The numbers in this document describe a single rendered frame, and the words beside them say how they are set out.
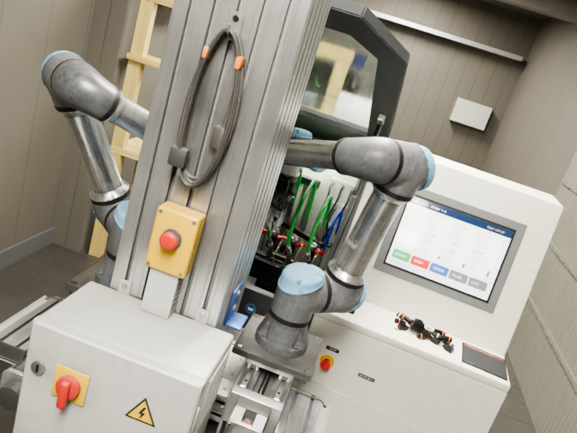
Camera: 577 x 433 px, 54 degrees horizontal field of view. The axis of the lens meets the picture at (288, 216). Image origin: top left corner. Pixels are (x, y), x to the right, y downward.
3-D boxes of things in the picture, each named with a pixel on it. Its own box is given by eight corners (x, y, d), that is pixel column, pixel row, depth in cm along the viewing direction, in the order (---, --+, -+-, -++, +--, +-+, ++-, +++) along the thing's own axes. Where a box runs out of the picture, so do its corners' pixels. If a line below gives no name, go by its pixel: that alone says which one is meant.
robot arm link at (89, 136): (112, 247, 167) (43, 67, 136) (97, 225, 177) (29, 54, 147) (150, 230, 171) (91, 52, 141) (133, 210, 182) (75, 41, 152)
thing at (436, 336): (391, 330, 203) (396, 316, 201) (393, 318, 213) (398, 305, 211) (452, 355, 199) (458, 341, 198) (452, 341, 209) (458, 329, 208)
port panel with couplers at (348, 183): (308, 234, 250) (331, 169, 241) (310, 233, 253) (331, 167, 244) (336, 246, 248) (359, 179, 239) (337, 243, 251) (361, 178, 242)
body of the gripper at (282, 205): (263, 206, 188) (273, 173, 184) (270, 201, 196) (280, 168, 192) (284, 215, 186) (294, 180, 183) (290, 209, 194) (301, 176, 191)
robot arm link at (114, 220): (114, 261, 155) (124, 216, 151) (100, 239, 165) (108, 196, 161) (155, 261, 162) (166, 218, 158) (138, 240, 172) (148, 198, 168)
